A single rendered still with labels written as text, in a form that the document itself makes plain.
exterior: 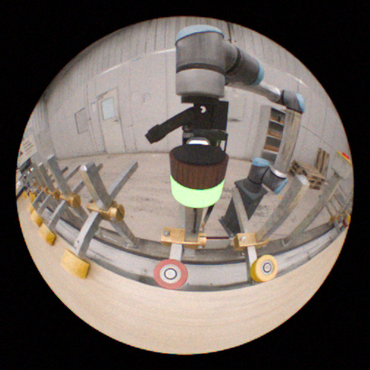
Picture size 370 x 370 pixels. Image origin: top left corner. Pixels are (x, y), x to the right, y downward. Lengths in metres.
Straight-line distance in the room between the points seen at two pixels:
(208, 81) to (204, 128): 0.09
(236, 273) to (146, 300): 0.44
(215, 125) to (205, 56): 0.13
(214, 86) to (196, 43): 0.09
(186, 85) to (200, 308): 0.42
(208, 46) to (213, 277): 0.71
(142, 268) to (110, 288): 0.31
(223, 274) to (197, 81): 0.65
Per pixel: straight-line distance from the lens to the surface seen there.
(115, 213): 0.33
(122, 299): 0.33
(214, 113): 0.22
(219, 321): 0.32
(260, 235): 0.42
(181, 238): 0.35
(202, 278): 0.58
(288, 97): 0.81
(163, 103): 2.91
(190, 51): 0.22
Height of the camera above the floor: 1.19
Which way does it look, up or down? 39 degrees down
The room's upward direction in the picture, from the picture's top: straight up
